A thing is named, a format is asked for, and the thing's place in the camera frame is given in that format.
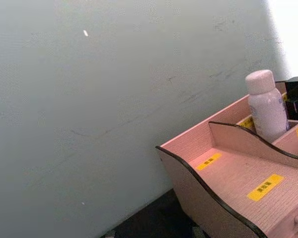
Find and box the black table cloth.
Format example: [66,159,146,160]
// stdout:
[99,188,209,238]

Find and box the pink wooden desk organizer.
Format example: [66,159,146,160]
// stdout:
[155,81,298,238]

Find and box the white spray bottle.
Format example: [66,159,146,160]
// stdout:
[245,69,290,142]

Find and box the small black square container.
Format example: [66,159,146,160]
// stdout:
[285,98,298,121]

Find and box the black box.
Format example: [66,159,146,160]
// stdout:
[275,75,298,110]

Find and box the plain pale wall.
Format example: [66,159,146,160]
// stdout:
[0,0,298,238]

